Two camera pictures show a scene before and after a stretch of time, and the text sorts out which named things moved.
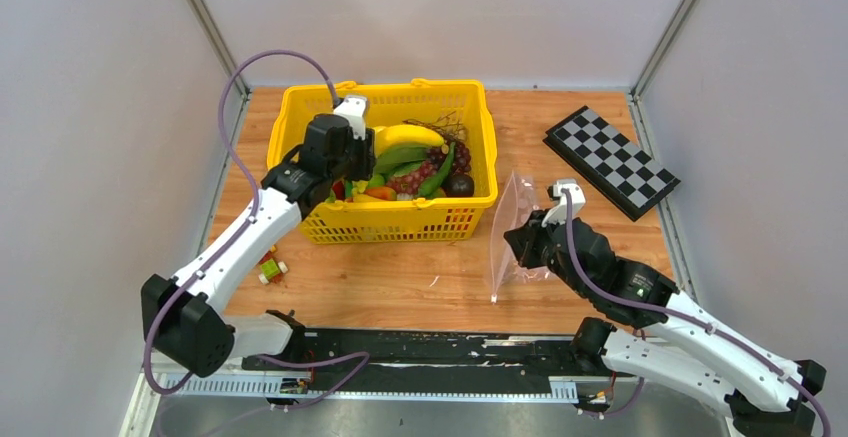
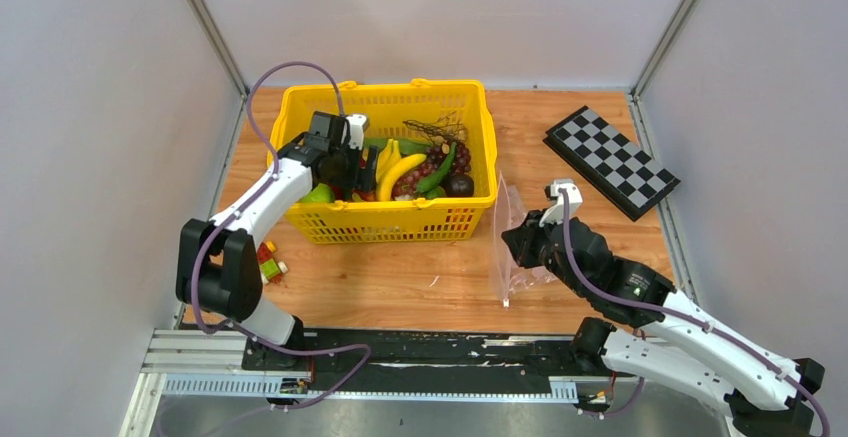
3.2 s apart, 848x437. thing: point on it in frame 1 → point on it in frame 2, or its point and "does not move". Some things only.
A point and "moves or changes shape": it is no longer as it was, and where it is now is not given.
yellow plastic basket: (449, 219) does not move
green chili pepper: (429, 187) does not move
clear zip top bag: (520, 203) moves or changes shape
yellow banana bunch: (396, 135) → (390, 164)
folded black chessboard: (623, 172) does not move
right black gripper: (524, 239) does not move
